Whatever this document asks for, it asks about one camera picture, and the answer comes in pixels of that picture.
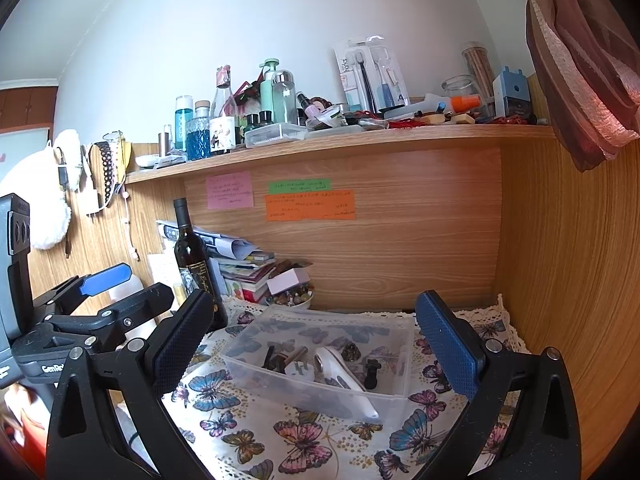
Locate blue pencil sharpener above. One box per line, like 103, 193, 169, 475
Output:
492, 66, 533, 121

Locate white plug adapter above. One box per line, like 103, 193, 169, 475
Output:
284, 357, 315, 380

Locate grey printed papers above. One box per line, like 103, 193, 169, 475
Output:
156, 220, 261, 261

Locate brown wooden cabinet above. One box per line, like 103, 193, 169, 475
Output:
0, 85, 58, 133

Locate dark wine bottle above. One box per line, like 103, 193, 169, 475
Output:
172, 198, 228, 333

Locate mint green pump bottle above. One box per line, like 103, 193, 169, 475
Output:
259, 59, 293, 126

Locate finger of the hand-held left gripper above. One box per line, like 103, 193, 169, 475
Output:
45, 282, 176, 346
32, 262, 133, 318

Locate clear plastic tray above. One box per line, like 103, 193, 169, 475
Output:
244, 122, 308, 148

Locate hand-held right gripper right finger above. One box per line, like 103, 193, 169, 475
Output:
415, 290, 583, 480

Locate clear glass labelled bottle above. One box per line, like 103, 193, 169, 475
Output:
209, 65, 238, 156

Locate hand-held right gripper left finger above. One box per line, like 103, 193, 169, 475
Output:
46, 289, 215, 480

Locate orange sticky note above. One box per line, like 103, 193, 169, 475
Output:
265, 189, 357, 222

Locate white handheld massager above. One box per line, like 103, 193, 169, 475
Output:
314, 346, 380, 421

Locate teal tall bottle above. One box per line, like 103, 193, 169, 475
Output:
174, 95, 194, 151

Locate small white box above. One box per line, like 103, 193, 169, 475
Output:
266, 267, 311, 296

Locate orange capped bottle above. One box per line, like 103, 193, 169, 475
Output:
437, 96, 483, 113

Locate blue toothbrush package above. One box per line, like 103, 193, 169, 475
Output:
372, 35, 411, 112

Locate wooden shelf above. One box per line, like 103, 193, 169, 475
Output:
125, 125, 556, 185

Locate stack of books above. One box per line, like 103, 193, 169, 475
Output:
217, 250, 278, 306

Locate jar of wooden sticks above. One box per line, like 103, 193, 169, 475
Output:
461, 42, 496, 111

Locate brown curtain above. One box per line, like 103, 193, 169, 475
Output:
435, 0, 640, 173

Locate butterfly printed tablecloth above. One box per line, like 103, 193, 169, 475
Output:
115, 292, 531, 480

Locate empty glass jar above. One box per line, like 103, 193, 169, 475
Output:
441, 75, 488, 106

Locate blue patterned bottle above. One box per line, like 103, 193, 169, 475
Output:
186, 101, 212, 161

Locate pink sticky note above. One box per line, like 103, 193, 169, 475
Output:
206, 171, 254, 211

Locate bowl of beads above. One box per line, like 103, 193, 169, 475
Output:
267, 285, 315, 311

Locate green sticky note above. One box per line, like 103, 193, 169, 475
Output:
269, 178, 333, 195

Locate black toothbrush package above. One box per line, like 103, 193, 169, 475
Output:
334, 37, 376, 112

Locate clear plastic storage box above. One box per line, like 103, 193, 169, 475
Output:
218, 305, 416, 421

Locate beaded strap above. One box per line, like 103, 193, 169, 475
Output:
95, 141, 115, 201

